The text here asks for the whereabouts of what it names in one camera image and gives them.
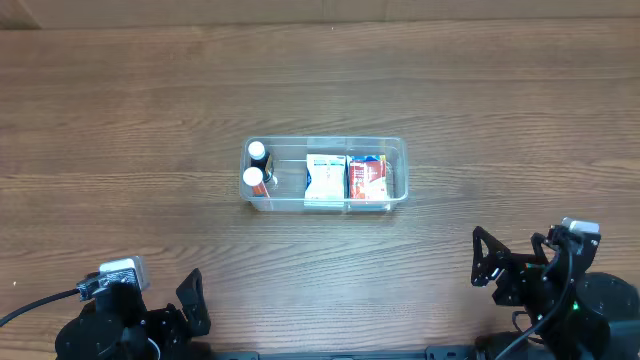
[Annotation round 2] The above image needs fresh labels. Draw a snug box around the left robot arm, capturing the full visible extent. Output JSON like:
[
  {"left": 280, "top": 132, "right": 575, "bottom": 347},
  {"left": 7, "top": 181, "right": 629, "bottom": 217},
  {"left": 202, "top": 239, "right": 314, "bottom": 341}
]
[{"left": 55, "top": 269, "right": 211, "bottom": 360}]

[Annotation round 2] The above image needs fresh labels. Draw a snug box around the black bottle white cap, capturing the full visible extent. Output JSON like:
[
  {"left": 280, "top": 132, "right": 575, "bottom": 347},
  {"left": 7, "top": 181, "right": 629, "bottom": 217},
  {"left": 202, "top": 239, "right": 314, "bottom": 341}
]
[{"left": 247, "top": 141, "right": 274, "bottom": 182}]

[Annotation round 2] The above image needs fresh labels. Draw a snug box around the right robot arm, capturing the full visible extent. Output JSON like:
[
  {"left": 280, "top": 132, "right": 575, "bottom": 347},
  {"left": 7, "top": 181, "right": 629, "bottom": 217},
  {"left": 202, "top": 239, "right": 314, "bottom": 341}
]
[{"left": 471, "top": 218, "right": 639, "bottom": 359}]

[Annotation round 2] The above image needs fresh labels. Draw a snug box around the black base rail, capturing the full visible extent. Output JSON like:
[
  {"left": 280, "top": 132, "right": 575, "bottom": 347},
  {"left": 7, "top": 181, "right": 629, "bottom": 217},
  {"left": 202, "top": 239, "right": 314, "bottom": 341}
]
[{"left": 207, "top": 345, "right": 487, "bottom": 360}]

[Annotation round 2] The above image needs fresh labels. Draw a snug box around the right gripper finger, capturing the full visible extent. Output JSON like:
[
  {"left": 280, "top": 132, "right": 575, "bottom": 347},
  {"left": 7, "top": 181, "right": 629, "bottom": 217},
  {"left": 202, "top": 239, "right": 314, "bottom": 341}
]
[
  {"left": 471, "top": 226, "right": 511, "bottom": 287},
  {"left": 530, "top": 233, "right": 549, "bottom": 265}
]

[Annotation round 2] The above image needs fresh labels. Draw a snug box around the clear plastic container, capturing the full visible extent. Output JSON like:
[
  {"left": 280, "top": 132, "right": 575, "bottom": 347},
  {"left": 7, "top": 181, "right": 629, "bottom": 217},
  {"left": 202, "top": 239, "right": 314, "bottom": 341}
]
[{"left": 239, "top": 136, "right": 409, "bottom": 213}]

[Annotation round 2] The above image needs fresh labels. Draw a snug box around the red box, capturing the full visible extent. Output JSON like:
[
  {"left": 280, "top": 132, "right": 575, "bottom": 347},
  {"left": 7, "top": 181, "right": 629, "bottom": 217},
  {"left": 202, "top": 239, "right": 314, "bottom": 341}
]
[{"left": 348, "top": 155, "right": 385, "bottom": 201}]

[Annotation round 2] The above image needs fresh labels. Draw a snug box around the blue VapoDrops box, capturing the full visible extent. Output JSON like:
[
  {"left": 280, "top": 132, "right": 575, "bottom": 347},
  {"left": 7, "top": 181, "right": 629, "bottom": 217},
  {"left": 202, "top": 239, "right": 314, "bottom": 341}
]
[{"left": 381, "top": 155, "right": 394, "bottom": 201}]

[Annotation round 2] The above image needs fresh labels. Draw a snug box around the orange tube white cap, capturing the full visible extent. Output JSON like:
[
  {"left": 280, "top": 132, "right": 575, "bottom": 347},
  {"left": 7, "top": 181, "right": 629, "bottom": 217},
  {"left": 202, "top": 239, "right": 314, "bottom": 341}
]
[{"left": 242, "top": 167, "right": 270, "bottom": 198}]

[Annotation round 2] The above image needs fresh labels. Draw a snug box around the white box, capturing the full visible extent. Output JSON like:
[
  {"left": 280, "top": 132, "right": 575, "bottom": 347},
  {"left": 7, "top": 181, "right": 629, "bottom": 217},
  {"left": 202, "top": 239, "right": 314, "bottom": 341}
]
[{"left": 304, "top": 154, "right": 346, "bottom": 208}]

